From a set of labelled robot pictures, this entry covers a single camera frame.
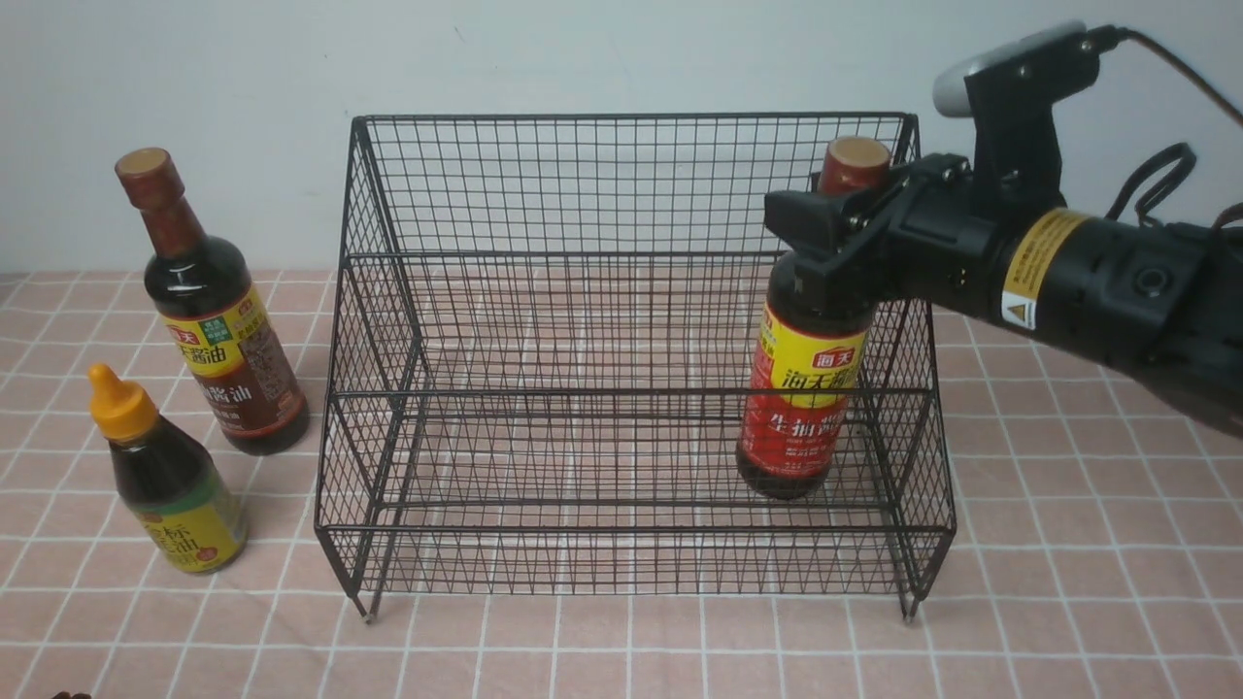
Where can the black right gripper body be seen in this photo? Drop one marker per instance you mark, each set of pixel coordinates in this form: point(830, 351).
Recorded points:
point(919, 238)

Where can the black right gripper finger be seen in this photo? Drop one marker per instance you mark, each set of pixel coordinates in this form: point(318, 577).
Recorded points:
point(849, 278)
point(816, 223)

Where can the soy sauce bottle red label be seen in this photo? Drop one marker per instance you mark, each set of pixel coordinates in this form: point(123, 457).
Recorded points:
point(810, 347)

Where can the soy sauce bottle brown label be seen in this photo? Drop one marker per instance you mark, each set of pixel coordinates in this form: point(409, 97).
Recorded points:
point(203, 291)

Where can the small bottle yellow cap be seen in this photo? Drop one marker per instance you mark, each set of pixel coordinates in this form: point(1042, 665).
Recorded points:
point(166, 479)

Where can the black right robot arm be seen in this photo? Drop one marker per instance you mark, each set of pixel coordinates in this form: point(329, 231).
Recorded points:
point(1159, 304)

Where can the pink checkered tablecloth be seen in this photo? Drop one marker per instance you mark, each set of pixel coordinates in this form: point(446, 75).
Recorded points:
point(1098, 556)

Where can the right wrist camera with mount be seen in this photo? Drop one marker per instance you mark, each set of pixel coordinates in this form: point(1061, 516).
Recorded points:
point(1009, 93)

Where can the black wire mesh rack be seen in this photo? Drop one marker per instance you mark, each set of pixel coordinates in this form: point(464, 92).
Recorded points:
point(541, 351)

